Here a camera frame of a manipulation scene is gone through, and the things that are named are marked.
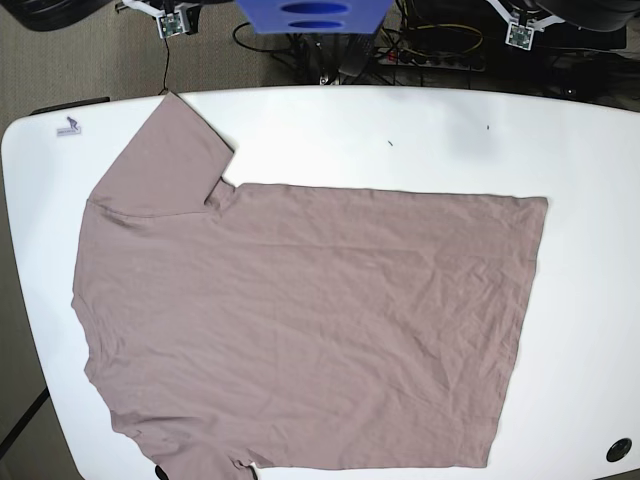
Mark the mauve T-shirt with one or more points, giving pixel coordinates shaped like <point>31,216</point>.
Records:
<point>232,327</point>

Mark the black power strip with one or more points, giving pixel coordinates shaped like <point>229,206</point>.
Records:
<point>409,58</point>

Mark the small purple logo sticker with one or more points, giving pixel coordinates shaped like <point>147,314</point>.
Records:
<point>71,128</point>

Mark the blue plastic mount plate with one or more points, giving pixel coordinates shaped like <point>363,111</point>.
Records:
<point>315,16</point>

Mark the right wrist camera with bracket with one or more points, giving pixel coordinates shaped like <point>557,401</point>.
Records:
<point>172,18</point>

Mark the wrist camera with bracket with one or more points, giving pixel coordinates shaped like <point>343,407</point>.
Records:
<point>172,18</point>
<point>523,19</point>

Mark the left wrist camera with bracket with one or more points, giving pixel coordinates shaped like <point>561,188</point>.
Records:
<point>523,19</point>

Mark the black table cable grommet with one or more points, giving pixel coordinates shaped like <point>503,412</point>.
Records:
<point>619,450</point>

